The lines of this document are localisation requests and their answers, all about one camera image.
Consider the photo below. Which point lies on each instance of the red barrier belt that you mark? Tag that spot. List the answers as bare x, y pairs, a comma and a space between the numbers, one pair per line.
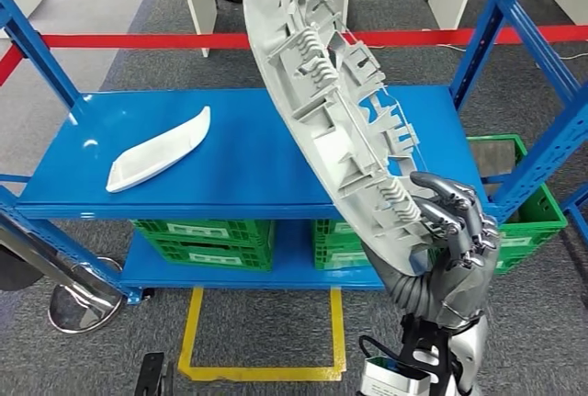
137, 41

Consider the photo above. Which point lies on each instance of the chrome stanchion post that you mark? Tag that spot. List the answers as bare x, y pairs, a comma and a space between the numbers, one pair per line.
87, 314

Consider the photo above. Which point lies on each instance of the white curved plastic part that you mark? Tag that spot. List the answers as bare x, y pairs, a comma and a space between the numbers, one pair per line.
156, 153

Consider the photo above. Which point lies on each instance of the black robot body part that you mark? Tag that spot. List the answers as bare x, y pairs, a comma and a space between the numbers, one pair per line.
152, 375

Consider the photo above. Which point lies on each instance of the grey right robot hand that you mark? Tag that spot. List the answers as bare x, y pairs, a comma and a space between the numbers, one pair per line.
469, 271

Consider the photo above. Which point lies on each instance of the grey plastic wheel hubcap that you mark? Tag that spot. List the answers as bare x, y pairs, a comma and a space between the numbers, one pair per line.
321, 107

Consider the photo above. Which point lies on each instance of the yellow floor tape square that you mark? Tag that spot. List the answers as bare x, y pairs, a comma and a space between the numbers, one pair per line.
192, 332

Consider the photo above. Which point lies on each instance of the blue metal shelf rack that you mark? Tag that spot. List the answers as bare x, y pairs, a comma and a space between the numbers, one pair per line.
229, 150

